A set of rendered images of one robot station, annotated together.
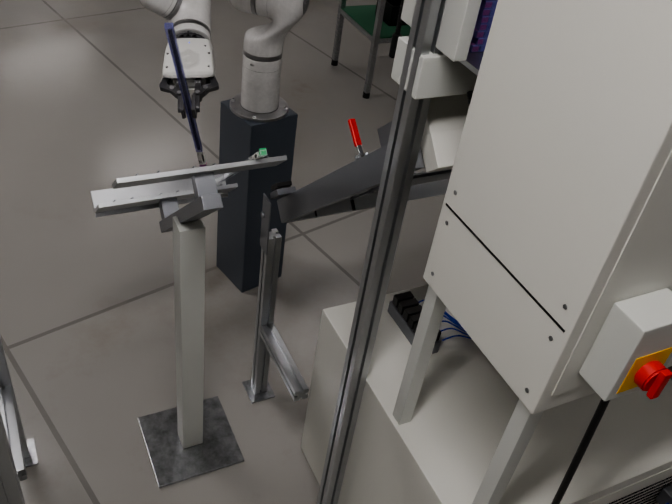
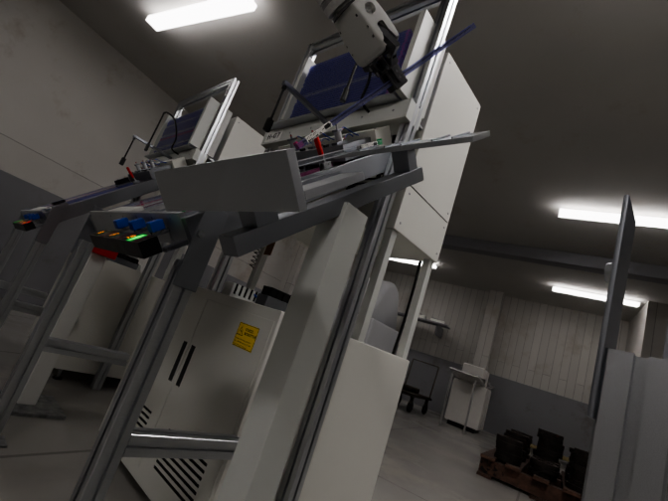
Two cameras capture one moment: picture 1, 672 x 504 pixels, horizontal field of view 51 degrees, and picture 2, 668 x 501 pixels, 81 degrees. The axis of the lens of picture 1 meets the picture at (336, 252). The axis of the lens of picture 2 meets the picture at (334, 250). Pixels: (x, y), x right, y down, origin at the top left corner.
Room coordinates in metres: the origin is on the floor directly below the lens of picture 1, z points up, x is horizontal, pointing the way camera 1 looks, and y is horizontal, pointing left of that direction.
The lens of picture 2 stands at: (1.40, 0.99, 0.58)
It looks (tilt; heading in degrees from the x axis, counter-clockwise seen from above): 13 degrees up; 257
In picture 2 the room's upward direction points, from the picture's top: 19 degrees clockwise
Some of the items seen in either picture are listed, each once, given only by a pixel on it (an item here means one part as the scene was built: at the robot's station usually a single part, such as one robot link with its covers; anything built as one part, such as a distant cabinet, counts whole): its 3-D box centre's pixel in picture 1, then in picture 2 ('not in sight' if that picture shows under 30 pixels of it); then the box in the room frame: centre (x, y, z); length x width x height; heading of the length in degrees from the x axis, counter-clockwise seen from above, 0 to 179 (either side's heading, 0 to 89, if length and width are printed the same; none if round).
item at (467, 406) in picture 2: not in sight; (469, 397); (-3.21, -5.17, 0.53); 2.23 x 0.57 x 1.05; 45
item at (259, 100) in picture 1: (260, 81); not in sight; (2.04, 0.32, 0.79); 0.19 x 0.19 x 0.18
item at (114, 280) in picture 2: not in sight; (115, 256); (2.05, -1.59, 0.66); 1.01 x 0.73 x 1.31; 31
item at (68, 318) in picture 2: not in sight; (72, 307); (1.92, -0.83, 0.39); 0.24 x 0.24 x 0.78; 31
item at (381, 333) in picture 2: not in sight; (358, 341); (-0.16, -3.14, 0.72); 0.79 x 0.65 x 1.43; 44
